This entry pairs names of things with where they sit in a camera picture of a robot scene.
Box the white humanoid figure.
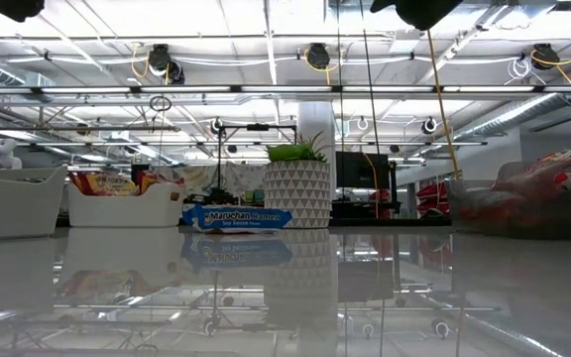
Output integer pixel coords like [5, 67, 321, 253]
[0, 137, 23, 171]

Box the white building column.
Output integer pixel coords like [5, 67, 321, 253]
[297, 101, 337, 165]

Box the long ceiling light strip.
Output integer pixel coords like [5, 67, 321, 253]
[0, 84, 571, 95]
[32, 141, 488, 148]

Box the black computer monitor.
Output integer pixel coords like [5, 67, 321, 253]
[334, 151, 392, 190]

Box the red background object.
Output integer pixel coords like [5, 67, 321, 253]
[415, 180, 449, 219]

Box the white bin with cutaway side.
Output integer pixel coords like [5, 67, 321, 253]
[0, 165, 68, 241]

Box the grey plastic bin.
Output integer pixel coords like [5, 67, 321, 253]
[445, 162, 571, 238]

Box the black rectangular box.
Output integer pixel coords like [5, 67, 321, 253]
[130, 163, 151, 185]

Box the green plant in triangle-patterned pot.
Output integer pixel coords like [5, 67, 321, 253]
[264, 131, 332, 229]

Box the light patterned backdrop cloth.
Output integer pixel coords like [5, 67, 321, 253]
[149, 163, 267, 205]

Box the blue soy sauce noodle pack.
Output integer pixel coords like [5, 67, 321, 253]
[180, 202, 294, 234]

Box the black hanging cable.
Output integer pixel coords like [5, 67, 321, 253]
[362, 29, 382, 155]

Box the black ceiling cable reel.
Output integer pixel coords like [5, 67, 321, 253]
[146, 43, 172, 73]
[306, 42, 331, 70]
[530, 42, 562, 70]

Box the yellow hanging cable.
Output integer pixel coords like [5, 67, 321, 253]
[426, 29, 465, 194]

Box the black background rig frame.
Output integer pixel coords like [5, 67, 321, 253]
[184, 123, 299, 205]

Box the white bin with handle slots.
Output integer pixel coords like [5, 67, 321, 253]
[65, 180, 186, 229]

